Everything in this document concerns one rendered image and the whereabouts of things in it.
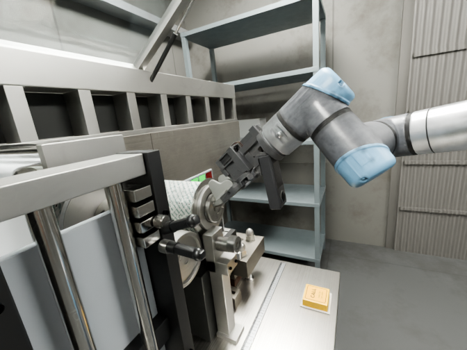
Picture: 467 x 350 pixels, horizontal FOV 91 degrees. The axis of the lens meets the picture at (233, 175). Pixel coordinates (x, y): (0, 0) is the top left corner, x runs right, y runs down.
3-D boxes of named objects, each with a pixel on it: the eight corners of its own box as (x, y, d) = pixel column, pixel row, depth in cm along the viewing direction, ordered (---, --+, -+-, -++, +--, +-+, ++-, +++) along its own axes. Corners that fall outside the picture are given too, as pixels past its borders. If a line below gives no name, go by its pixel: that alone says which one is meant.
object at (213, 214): (218, 227, 58) (205, 214, 53) (211, 226, 59) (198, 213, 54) (226, 201, 62) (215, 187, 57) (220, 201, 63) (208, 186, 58)
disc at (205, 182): (197, 248, 54) (187, 189, 50) (196, 247, 54) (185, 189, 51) (226, 220, 67) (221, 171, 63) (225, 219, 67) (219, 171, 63)
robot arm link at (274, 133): (307, 139, 46) (299, 145, 39) (290, 153, 48) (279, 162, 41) (282, 112, 47) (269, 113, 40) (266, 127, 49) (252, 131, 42)
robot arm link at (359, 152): (416, 153, 36) (368, 104, 40) (388, 167, 30) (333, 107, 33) (374, 179, 42) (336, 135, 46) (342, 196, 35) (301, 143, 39)
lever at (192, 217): (196, 228, 22) (190, 216, 22) (162, 237, 24) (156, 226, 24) (204, 222, 23) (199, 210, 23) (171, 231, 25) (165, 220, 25)
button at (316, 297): (327, 312, 65) (327, 305, 65) (302, 305, 69) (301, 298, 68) (329, 295, 71) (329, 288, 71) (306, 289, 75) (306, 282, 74)
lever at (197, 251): (201, 265, 23) (199, 253, 22) (162, 254, 25) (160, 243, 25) (208, 257, 24) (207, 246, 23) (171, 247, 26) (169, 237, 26)
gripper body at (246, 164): (228, 157, 55) (263, 122, 49) (252, 185, 54) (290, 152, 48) (212, 164, 49) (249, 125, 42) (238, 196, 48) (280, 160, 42)
